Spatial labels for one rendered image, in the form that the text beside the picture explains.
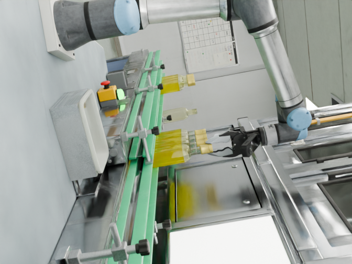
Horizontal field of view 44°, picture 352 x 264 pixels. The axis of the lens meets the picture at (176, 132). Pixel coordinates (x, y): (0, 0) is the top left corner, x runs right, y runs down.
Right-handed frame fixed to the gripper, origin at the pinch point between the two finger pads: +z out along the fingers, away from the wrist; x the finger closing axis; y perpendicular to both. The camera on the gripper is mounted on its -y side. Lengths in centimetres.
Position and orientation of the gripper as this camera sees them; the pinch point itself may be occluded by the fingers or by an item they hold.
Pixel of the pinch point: (210, 147)
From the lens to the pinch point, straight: 157.4
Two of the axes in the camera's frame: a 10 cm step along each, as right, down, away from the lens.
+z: -9.8, 1.8, 0.6
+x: -1.9, -9.3, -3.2
